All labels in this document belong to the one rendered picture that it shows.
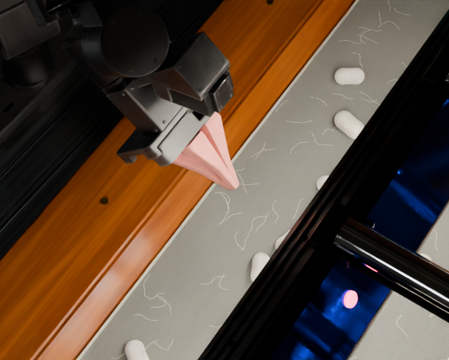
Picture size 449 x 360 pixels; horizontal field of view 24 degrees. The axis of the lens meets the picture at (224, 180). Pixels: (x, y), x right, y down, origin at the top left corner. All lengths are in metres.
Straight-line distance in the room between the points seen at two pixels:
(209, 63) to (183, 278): 0.28
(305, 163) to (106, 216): 0.22
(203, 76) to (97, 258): 0.27
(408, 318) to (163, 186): 0.28
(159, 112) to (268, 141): 0.26
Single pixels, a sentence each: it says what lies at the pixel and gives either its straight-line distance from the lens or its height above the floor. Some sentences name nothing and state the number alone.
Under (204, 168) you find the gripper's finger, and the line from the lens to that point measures 0.96.
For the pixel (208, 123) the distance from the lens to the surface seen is 0.92.
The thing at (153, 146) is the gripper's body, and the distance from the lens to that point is 0.89.
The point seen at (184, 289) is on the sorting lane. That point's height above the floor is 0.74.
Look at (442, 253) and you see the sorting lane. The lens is 1.08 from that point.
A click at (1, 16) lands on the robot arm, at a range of 1.14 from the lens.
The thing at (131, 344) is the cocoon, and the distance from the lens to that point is 1.00.
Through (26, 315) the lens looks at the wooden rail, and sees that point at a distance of 1.02.
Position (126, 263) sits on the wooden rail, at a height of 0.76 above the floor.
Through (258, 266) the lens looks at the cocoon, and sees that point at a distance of 1.03.
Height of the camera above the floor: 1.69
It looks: 60 degrees down
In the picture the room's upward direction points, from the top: straight up
